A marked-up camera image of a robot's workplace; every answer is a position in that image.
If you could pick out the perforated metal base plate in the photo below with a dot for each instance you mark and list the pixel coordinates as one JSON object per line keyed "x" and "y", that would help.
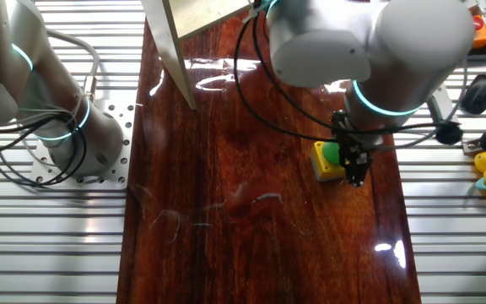
{"x": 118, "y": 169}

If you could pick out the black computer mouse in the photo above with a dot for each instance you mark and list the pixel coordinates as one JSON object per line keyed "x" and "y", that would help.
{"x": 479, "y": 95}

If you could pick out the beige wooden shelf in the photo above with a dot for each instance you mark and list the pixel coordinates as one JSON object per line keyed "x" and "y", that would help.
{"x": 171, "y": 42}

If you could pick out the glossy red-brown wooden board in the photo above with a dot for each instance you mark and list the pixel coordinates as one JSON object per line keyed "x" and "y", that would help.
{"x": 247, "y": 253}

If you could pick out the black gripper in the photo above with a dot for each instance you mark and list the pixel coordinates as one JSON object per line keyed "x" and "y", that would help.
{"x": 352, "y": 143}

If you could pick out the yellow box green push button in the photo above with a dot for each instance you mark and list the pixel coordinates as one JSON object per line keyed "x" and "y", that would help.
{"x": 323, "y": 164}

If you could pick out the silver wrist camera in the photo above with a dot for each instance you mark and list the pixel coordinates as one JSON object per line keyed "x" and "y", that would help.
{"x": 437, "y": 110}

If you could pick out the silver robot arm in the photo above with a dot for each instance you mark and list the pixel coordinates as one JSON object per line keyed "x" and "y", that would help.
{"x": 416, "y": 50}

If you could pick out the orange emergency stop box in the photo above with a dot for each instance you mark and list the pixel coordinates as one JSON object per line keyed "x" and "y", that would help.
{"x": 481, "y": 36}

